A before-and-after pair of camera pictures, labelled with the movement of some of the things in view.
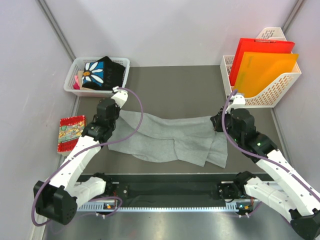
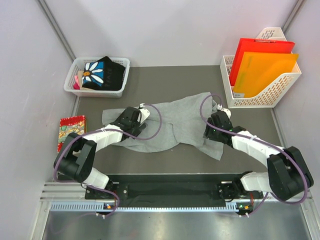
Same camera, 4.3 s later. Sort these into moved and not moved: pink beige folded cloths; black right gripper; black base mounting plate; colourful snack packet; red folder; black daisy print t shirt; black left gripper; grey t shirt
Moved: black left gripper; black right gripper; grey t shirt
Not moved: black base mounting plate; colourful snack packet; black daisy print t shirt; pink beige folded cloths; red folder
